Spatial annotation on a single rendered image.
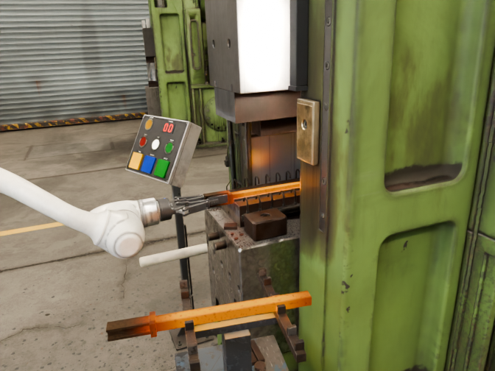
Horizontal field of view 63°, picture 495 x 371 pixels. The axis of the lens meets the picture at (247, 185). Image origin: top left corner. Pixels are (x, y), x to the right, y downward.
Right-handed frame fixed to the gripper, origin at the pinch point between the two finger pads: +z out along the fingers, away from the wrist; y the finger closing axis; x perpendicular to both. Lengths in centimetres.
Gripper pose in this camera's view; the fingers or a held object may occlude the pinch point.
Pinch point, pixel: (216, 199)
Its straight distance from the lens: 138.5
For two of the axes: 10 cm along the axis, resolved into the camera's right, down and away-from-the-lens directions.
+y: 3.8, 3.0, -8.8
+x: -0.5, -9.4, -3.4
